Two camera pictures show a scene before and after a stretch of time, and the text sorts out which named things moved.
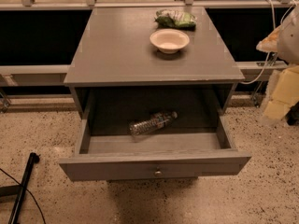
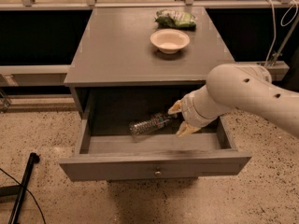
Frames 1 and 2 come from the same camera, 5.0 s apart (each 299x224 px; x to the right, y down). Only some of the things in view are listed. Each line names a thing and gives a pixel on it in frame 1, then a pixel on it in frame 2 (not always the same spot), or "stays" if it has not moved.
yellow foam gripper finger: [269, 44] to [198, 109]
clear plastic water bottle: [154, 121] stays
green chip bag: [173, 19] stays
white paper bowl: [169, 40] stays
